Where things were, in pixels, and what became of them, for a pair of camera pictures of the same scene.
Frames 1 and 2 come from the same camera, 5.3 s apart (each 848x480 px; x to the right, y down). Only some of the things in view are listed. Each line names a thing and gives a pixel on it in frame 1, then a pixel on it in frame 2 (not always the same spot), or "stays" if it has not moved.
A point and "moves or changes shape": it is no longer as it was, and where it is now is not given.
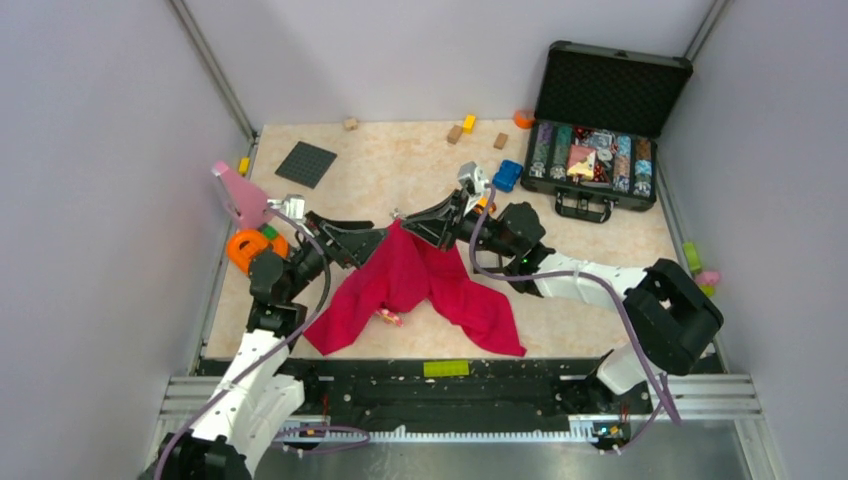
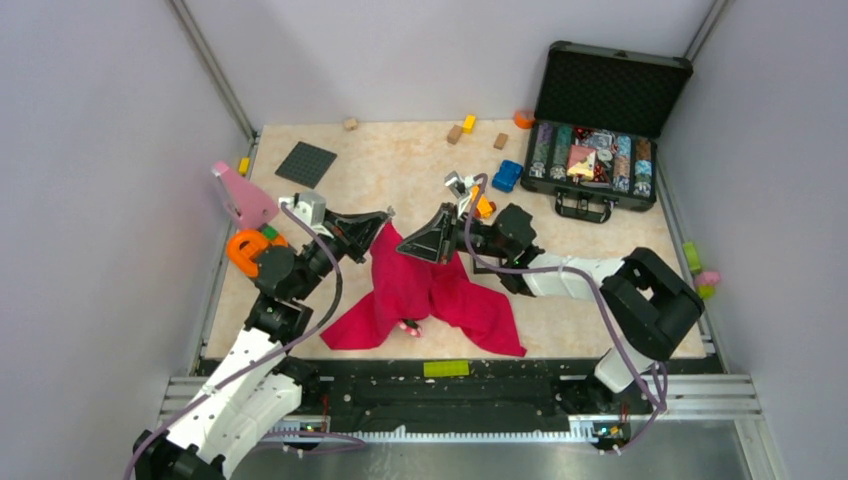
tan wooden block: [454, 134] stays
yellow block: [469, 124] stays
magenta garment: [401, 273] moves or changes shape
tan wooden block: [500, 140] stays
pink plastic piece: [244, 200] stays
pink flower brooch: [389, 317] -> [411, 327]
